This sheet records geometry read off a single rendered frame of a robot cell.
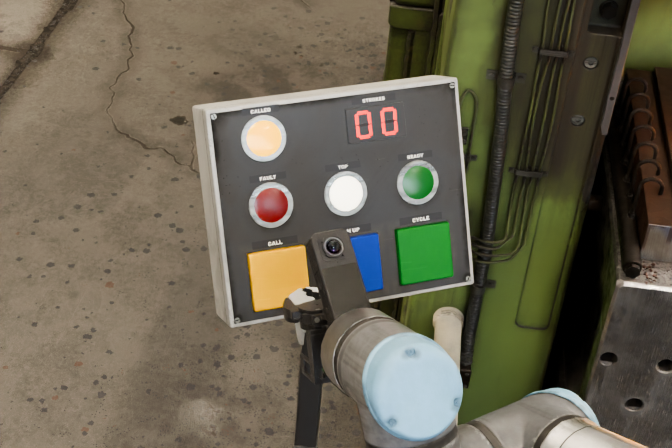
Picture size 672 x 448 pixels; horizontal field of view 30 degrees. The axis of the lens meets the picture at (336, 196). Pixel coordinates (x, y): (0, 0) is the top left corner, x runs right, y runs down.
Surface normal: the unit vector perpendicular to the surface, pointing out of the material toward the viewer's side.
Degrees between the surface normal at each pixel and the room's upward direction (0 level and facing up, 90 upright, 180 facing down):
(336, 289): 31
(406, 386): 55
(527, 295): 90
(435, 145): 60
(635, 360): 90
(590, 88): 90
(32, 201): 0
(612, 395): 90
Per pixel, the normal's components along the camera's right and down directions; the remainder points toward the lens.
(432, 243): 0.32, 0.13
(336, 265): 0.26, -0.37
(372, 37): 0.07, -0.79
